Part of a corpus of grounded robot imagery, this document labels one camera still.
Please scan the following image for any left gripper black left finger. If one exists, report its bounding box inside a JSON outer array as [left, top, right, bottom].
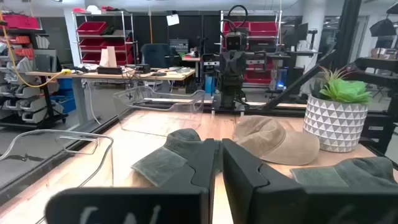
[[45, 138, 220, 224]]

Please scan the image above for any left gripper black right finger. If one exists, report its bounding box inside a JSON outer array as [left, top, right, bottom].
[[221, 138, 398, 224]]

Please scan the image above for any dark green corduroy cap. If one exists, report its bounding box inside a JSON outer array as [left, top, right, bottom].
[[131, 128, 218, 187], [290, 156, 398, 189]]

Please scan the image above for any red plastic storage bin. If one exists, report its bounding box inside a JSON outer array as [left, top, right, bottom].
[[1, 13, 40, 30], [248, 21, 279, 37], [78, 38, 106, 51], [243, 69, 275, 85], [81, 52, 102, 63], [76, 21, 108, 35]]

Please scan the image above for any white hanging paper tag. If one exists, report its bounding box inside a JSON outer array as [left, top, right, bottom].
[[165, 13, 180, 27]]

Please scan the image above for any dark office chair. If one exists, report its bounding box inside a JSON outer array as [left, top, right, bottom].
[[141, 43, 180, 70]]

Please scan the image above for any black computer monitor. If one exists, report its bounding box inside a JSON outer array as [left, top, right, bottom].
[[293, 22, 309, 42]]

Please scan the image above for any clear plastic bin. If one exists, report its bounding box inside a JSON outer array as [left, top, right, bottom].
[[112, 85, 206, 138]]

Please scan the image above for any black desk device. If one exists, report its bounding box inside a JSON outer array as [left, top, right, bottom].
[[134, 63, 152, 75]]

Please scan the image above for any white triangle-patterned plant pot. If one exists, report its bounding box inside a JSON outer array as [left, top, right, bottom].
[[303, 93, 369, 154]]

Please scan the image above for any green artificial succulent plant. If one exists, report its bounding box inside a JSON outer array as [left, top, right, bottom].
[[310, 66, 373, 105]]

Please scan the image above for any black flat box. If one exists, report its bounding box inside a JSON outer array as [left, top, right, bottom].
[[96, 65, 124, 76]]

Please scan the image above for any brown paper bag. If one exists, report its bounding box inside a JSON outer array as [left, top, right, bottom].
[[99, 45, 118, 68]]

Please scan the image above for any wooden desk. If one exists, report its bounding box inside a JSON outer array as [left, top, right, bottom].
[[25, 67, 197, 126]]

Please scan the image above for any dark green bin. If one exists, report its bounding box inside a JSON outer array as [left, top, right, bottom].
[[0, 129, 114, 189]]

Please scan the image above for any black softbox lamp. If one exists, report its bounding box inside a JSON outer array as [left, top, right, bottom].
[[369, 18, 397, 38]]

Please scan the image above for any blue plastic bin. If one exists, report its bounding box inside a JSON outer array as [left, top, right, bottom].
[[49, 77, 77, 114]]

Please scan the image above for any black shelf cart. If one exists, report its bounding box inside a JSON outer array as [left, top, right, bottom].
[[0, 13, 70, 129]]

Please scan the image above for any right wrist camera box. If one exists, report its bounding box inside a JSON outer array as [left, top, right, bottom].
[[223, 30, 249, 52]]

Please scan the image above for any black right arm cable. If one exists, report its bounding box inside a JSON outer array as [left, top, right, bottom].
[[219, 4, 249, 35]]

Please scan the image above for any tan corduroy cap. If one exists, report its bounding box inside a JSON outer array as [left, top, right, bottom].
[[233, 114, 320, 166]]

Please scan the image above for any black diagonal frame strut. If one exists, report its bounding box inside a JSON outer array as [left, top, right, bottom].
[[263, 43, 340, 110]]

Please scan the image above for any black metal table frame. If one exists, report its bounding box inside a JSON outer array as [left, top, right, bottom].
[[353, 57, 398, 155]]

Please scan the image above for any yellow cable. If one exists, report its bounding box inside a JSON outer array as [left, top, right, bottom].
[[0, 11, 73, 89]]

